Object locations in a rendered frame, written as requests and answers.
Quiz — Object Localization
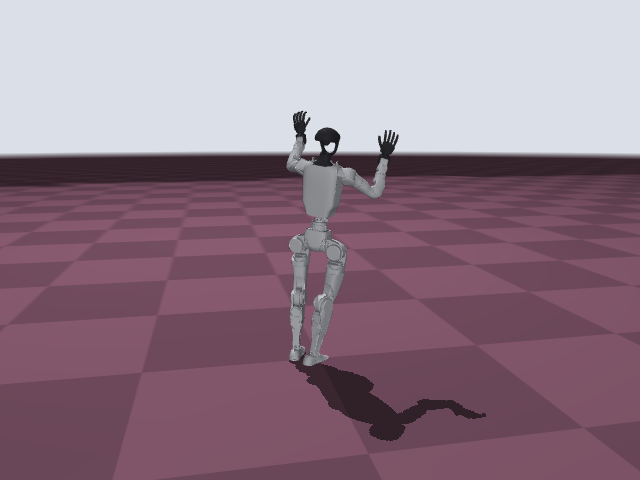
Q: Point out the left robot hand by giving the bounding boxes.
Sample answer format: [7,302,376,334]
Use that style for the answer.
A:
[293,111,310,144]

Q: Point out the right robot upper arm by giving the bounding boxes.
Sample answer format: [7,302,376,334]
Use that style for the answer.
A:
[337,168,382,199]

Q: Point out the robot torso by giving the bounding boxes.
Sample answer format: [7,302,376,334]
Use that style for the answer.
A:
[302,157,343,252]

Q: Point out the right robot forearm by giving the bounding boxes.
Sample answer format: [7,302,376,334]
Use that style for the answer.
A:
[373,158,388,196]

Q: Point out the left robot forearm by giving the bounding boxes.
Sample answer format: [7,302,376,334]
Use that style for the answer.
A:
[286,136,305,167]

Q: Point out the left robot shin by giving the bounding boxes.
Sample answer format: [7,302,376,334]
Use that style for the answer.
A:
[290,290,305,350]

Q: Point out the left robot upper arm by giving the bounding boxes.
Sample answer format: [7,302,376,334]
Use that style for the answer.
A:
[286,158,308,176]

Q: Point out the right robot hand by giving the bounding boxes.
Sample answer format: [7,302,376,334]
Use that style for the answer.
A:
[378,130,399,166]

